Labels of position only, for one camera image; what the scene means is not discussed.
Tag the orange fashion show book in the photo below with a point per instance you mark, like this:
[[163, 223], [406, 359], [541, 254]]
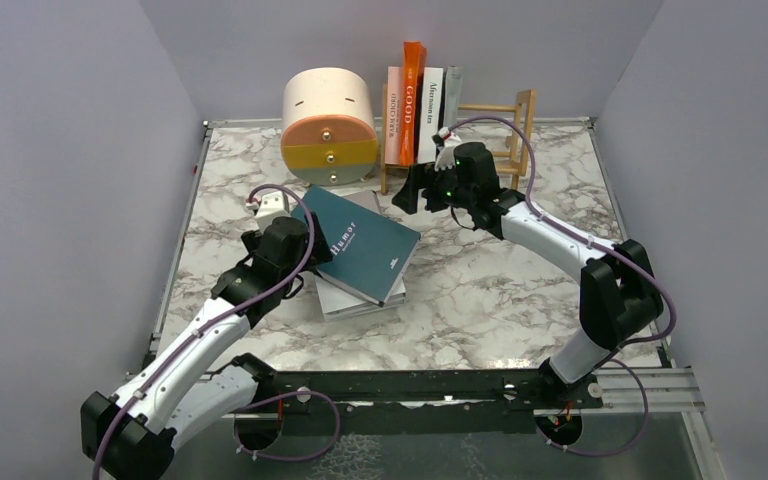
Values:
[[413, 67]]

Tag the dark teal book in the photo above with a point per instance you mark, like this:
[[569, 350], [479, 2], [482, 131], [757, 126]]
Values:
[[370, 252]]

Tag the cream and orange bread box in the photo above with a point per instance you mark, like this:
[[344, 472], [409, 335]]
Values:
[[328, 133]]

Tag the white cover book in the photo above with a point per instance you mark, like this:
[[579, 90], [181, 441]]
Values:
[[427, 118]]

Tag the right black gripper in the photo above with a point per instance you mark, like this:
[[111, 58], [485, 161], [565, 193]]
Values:
[[421, 176]]

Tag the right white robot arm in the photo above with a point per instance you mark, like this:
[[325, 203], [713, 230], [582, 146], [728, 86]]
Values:
[[616, 296]]

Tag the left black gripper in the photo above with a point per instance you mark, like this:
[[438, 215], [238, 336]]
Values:
[[319, 254]]

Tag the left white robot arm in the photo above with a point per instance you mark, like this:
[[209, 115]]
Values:
[[135, 432]]

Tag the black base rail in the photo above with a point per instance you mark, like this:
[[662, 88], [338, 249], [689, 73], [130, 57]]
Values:
[[318, 403]]

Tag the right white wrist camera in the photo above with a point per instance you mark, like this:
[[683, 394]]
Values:
[[446, 141]]

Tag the bottom stacked books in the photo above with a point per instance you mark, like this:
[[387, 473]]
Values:
[[336, 303]]

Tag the grey landscape cover book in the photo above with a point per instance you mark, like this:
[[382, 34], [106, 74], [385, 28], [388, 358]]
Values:
[[452, 87]]

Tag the pink flower cover book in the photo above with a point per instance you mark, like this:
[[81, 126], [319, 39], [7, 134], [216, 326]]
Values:
[[392, 111]]

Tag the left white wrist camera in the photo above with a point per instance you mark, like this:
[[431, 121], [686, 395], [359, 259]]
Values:
[[267, 209]]

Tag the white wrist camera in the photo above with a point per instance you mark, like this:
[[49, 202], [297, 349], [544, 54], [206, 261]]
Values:
[[267, 209], [446, 141]]

